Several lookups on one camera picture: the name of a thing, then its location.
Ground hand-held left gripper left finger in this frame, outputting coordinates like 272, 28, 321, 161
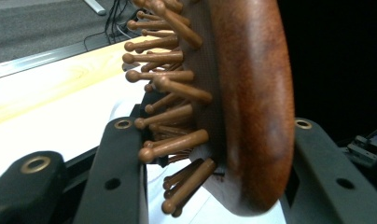
73, 117, 149, 224

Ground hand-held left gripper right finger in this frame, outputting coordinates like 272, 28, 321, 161
285, 118, 377, 224

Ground wooden paddle hairbrush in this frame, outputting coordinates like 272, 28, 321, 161
121, 0, 296, 218

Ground dark grey device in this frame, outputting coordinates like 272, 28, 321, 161
341, 123, 377, 188

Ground silver metal bar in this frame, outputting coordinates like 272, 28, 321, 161
83, 0, 107, 16

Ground thin black cable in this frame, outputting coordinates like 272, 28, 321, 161
83, 30, 111, 52

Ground aluminium table edge rail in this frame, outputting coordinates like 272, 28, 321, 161
0, 39, 116, 81

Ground black cable bundle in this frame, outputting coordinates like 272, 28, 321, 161
104, 0, 144, 45

